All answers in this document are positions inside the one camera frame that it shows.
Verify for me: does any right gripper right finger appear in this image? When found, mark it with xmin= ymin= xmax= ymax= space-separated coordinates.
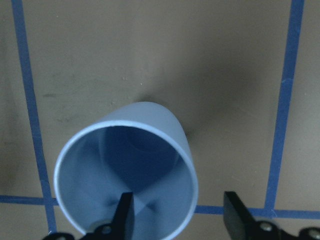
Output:
xmin=223 ymin=191 xmax=320 ymax=240

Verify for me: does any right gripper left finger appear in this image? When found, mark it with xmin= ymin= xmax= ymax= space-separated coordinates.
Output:
xmin=42 ymin=191 xmax=136 ymax=240

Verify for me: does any light blue cup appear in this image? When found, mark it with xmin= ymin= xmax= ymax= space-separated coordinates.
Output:
xmin=53 ymin=101 xmax=199 ymax=240

